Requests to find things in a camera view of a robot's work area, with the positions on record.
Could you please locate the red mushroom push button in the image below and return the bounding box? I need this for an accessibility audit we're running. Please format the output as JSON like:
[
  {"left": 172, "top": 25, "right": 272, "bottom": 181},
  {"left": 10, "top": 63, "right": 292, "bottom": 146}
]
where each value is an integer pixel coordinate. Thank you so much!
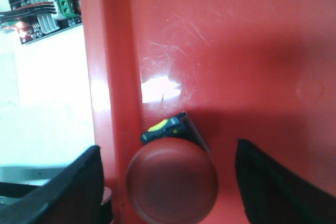
[{"left": 126, "top": 111, "right": 219, "bottom": 223}]

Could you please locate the red black wire bundle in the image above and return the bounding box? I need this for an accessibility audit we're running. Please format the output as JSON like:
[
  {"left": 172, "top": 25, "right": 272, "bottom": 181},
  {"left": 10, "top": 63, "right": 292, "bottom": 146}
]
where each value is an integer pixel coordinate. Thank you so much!
[{"left": 0, "top": 1, "right": 57, "bottom": 24}]

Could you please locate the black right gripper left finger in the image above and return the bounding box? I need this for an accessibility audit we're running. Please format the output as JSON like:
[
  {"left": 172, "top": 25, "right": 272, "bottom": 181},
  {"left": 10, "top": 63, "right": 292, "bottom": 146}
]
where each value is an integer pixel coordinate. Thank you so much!
[{"left": 1, "top": 145, "right": 104, "bottom": 223}]

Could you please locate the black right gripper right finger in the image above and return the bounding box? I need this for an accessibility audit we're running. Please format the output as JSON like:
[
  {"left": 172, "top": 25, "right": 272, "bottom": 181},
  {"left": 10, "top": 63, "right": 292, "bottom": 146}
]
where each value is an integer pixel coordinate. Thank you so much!
[{"left": 235, "top": 139, "right": 335, "bottom": 223}]

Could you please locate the black motor driver board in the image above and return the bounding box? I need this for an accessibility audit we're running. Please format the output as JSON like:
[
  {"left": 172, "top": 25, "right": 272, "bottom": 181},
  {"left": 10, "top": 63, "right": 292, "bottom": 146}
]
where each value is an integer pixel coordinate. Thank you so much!
[{"left": 1, "top": 0, "right": 82, "bottom": 45}]

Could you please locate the red plastic bin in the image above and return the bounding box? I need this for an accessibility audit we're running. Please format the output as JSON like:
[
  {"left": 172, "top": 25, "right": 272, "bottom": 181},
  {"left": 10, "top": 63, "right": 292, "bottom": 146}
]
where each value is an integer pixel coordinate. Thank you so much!
[{"left": 81, "top": 0, "right": 335, "bottom": 223}]

